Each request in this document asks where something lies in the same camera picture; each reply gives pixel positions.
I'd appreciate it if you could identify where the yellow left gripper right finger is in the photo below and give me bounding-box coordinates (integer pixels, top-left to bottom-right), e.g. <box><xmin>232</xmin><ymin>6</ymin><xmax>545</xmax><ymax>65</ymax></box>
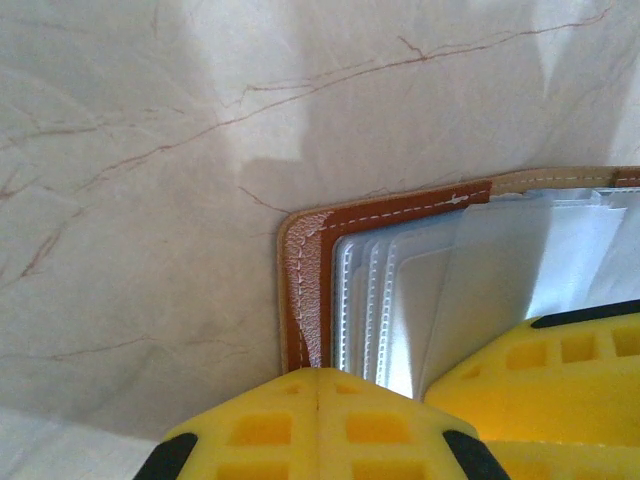
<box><xmin>423</xmin><ymin>299</ymin><xmax>640</xmax><ymax>480</ymax></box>

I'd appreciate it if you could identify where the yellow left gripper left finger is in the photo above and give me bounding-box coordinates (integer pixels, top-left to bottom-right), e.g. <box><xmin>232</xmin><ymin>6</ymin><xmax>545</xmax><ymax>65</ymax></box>
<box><xmin>132</xmin><ymin>367</ymin><xmax>511</xmax><ymax>480</ymax></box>

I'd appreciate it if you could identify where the brown leather card holder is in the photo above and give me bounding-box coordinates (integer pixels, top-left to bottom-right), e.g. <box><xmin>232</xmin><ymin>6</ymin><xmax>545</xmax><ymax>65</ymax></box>
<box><xmin>276</xmin><ymin>167</ymin><xmax>640</xmax><ymax>404</ymax></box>

